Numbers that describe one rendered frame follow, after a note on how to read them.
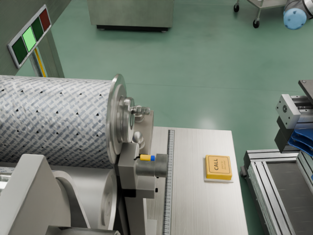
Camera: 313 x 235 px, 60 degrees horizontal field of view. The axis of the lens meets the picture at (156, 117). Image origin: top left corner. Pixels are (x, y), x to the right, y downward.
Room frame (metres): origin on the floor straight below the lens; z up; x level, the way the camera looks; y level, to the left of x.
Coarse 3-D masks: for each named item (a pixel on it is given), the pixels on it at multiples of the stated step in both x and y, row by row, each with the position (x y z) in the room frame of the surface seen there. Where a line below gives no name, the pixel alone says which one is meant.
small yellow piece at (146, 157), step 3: (138, 156) 0.25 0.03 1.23; (141, 156) 0.25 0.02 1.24; (144, 156) 0.25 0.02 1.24; (147, 156) 0.25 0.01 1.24; (150, 156) 0.25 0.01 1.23; (153, 156) 0.25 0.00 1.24; (135, 159) 0.26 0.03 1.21; (141, 159) 0.25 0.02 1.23; (144, 159) 0.25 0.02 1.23; (147, 159) 0.25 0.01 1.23; (150, 159) 0.25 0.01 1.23; (153, 159) 0.25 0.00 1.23
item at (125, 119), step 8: (120, 104) 0.31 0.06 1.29; (128, 104) 0.31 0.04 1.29; (120, 112) 0.30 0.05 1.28; (128, 112) 0.30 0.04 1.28; (120, 120) 0.29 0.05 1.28; (128, 120) 0.29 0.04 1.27; (120, 128) 0.28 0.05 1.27; (128, 128) 0.28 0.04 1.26; (120, 136) 0.28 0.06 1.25; (128, 136) 0.28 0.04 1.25
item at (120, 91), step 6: (120, 84) 0.34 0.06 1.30; (120, 90) 0.33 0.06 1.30; (120, 96) 0.33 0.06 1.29; (114, 102) 0.30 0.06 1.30; (114, 108) 0.29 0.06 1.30; (114, 114) 0.28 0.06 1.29; (114, 120) 0.28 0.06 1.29; (114, 126) 0.27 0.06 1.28; (114, 132) 0.27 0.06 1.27; (114, 138) 0.26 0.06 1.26; (114, 144) 0.26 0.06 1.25; (120, 144) 0.29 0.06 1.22; (114, 150) 0.26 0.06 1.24; (120, 150) 0.28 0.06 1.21
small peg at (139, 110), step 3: (135, 108) 0.33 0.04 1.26; (138, 108) 0.33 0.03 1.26; (141, 108) 0.33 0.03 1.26; (144, 108) 0.33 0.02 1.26; (147, 108) 0.33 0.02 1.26; (135, 111) 0.33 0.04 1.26; (138, 111) 0.33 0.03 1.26; (141, 111) 0.33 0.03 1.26; (144, 111) 0.33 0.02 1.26; (147, 111) 0.33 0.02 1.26; (135, 114) 0.33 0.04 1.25; (138, 114) 0.33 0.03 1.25; (141, 114) 0.33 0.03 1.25; (144, 114) 0.33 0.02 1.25; (147, 114) 0.33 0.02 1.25
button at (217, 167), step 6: (210, 156) 0.49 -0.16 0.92; (216, 156) 0.49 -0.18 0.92; (222, 156) 0.49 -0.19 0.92; (228, 156) 0.49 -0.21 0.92; (210, 162) 0.46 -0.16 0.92; (216, 162) 0.46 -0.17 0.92; (222, 162) 0.46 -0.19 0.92; (228, 162) 0.46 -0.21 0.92; (210, 168) 0.44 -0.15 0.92; (216, 168) 0.44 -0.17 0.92; (222, 168) 0.44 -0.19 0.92; (228, 168) 0.44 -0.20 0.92; (210, 174) 0.42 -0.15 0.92; (216, 174) 0.42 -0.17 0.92; (222, 174) 0.42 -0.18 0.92; (228, 174) 0.42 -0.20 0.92
